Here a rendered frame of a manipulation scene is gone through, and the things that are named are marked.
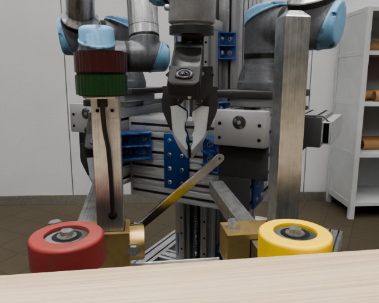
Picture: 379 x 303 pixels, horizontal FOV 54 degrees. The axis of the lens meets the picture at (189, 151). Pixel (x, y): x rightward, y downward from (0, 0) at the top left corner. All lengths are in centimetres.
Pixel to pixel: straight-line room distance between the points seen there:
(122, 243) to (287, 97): 30
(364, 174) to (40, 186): 280
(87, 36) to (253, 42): 46
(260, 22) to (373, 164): 269
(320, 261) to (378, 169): 326
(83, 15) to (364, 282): 105
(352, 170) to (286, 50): 256
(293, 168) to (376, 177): 312
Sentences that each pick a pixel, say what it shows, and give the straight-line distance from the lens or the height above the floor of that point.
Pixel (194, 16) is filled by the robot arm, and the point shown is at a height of 116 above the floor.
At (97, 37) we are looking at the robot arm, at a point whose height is 115.
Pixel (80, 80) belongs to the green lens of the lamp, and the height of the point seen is 107.
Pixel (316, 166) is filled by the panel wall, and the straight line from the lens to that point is 341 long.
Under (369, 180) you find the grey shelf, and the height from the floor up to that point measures 19.
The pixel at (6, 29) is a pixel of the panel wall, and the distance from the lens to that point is 336.
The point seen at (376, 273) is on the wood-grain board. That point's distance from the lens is 39.
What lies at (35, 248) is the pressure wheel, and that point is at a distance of 42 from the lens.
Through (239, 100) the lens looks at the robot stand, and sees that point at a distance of 104.
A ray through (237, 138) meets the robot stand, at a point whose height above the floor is 92.
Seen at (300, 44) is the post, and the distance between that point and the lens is 53.
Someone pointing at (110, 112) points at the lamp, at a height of 103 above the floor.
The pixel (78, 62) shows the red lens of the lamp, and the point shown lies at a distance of 44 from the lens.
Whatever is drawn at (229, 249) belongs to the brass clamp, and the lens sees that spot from 54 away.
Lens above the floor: 108
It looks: 11 degrees down
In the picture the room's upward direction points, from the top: straight up
